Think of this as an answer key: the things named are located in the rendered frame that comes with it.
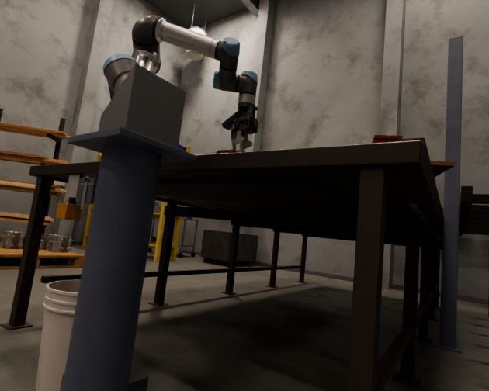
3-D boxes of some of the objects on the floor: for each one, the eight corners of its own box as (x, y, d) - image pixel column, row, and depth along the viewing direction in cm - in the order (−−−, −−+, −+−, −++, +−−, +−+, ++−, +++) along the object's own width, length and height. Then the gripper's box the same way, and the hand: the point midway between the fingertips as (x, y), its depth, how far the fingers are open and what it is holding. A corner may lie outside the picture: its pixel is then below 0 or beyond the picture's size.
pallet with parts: (52, 258, 468) (56, 233, 473) (88, 268, 420) (92, 240, 425) (-68, 258, 359) (-60, 226, 364) (-37, 271, 311) (-29, 233, 315)
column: (39, 553, 60) (112, 115, 71) (-24, 455, 83) (39, 132, 94) (185, 455, 91) (220, 158, 102) (109, 403, 113) (146, 164, 124)
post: (462, 354, 218) (469, 31, 248) (433, 347, 227) (443, 36, 258) (461, 347, 232) (468, 43, 262) (434, 341, 241) (443, 48, 272)
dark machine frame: (565, 422, 136) (560, 185, 149) (456, 389, 157) (461, 185, 170) (494, 317, 381) (494, 231, 394) (455, 309, 402) (456, 229, 415)
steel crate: (256, 266, 697) (259, 235, 705) (228, 267, 616) (232, 232, 624) (227, 261, 744) (230, 232, 753) (197, 261, 663) (202, 229, 672)
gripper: (247, 99, 132) (242, 149, 130) (262, 110, 142) (258, 157, 140) (231, 102, 137) (225, 150, 135) (247, 112, 147) (241, 157, 145)
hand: (237, 150), depth 139 cm, fingers open, 5 cm apart
